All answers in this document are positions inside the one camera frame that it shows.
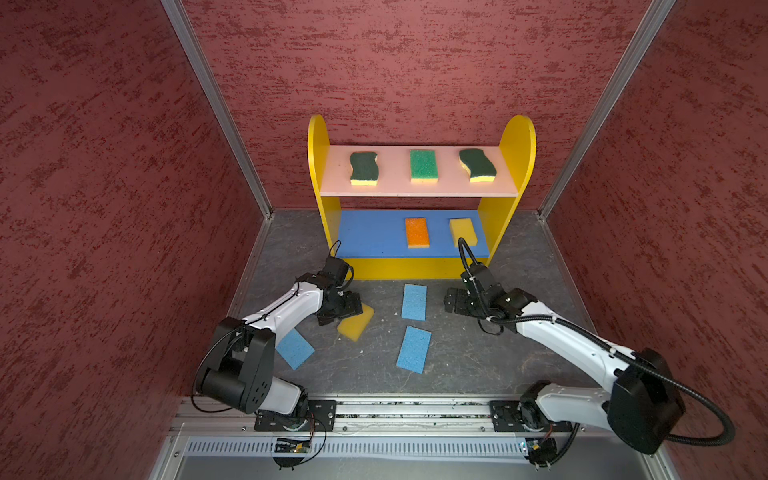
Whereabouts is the yellow sponge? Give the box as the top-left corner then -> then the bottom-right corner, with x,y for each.
449,218 -> 478,247
337,304 -> 374,342

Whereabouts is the orange sponge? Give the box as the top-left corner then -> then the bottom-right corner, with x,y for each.
405,217 -> 430,249

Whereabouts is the dark green wavy sponge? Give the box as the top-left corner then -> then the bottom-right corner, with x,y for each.
349,151 -> 380,186
459,148 -> 497,183

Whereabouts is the bright green rectangular sponge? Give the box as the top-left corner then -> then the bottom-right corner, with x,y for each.
409,150 -> 439,184

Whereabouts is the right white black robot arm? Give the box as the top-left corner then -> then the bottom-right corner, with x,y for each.
444,264 -> 685,454

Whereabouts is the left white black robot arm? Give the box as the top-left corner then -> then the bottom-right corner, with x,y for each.
190,272 -> 363,431

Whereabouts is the blue lower shelf board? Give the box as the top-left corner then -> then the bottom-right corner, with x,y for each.
337,210 -> 489,259

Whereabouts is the yellow wooden shelf unit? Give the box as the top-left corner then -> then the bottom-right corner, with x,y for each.
307,115 -> 537,280

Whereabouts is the pink upper shelf board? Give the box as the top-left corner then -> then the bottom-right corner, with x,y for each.
311,145 -> 519,198

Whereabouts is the light blue sponge left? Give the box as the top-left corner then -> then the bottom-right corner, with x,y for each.
276,329 -> 315,370

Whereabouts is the light blue sponge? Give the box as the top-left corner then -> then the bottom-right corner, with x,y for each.
276,329 -> 315,370
396,326 -> 432,374
401,284 -> 427,321

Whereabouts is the light blue sponge upper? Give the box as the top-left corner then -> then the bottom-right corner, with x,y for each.
401,284 -> 427,321

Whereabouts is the light blue sponge middle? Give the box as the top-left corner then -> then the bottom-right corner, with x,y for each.
396,326 -> 432,374

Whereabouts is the left small circuit board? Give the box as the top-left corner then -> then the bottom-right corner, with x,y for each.
274,438 -> 312,455

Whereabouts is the small circuit board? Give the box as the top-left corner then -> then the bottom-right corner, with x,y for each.
526,439 -> 557,462
274,438 -> 312,455

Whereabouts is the right small circuit board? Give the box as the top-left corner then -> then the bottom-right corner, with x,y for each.
526,439 -> 557,462

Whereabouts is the right aluminium corner profile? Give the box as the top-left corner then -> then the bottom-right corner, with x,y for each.
538,0 -> 676,223

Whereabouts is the aluminium corner profile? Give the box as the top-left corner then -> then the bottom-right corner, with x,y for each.
161,0 -> 273,221
538,0 -> 676,223

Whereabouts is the left aluminium corner profile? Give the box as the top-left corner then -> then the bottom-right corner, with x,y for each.
161,0 -> 273,221

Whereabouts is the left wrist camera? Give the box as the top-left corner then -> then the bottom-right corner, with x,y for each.
323,255 -> 354,290

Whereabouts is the black corrugated cable conduit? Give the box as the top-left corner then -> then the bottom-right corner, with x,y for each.
457,236 -> 737,447

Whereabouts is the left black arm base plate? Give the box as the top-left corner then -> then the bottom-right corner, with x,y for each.
254,398 -> 337,432

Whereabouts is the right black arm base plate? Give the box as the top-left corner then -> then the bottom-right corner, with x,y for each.
489,400 -> 573,435

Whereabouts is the white slotted cable duct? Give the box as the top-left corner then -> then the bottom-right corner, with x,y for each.
184,436 -> 528,463

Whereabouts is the aluminium mounting rail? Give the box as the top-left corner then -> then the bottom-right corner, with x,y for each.
170,394 -> 655,436

